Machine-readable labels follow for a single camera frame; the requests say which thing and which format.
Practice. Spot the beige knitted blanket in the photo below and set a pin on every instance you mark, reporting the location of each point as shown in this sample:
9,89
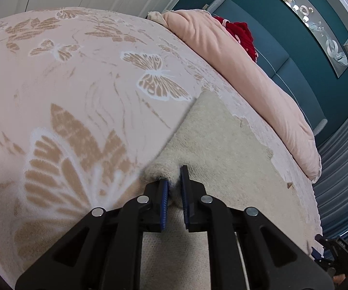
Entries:
222,145

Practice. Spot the red knit garment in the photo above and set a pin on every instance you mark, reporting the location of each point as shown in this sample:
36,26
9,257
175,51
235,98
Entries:
243,34

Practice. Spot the silver framed wall art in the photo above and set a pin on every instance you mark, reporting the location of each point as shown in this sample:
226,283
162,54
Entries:
319,25

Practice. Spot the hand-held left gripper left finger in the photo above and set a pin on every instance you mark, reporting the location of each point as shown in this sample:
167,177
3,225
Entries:
165,205

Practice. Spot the beige pillow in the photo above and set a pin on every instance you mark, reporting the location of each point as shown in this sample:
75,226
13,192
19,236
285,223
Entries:
156,18

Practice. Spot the grey blue curtain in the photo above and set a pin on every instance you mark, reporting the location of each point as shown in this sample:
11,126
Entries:
340,169

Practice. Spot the pink duvet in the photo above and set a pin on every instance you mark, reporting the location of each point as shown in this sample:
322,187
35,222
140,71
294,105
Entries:
252,75

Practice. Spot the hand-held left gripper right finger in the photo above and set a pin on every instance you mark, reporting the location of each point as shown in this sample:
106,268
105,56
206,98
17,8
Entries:
183,199

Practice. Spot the pink butterfly print blanket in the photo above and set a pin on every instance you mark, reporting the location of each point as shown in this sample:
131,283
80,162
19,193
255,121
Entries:
71,96

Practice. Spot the blue padded headboard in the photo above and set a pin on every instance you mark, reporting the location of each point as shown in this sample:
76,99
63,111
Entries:
285,51

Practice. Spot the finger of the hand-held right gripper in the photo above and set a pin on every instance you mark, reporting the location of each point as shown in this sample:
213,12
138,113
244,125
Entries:
316,255
325,242

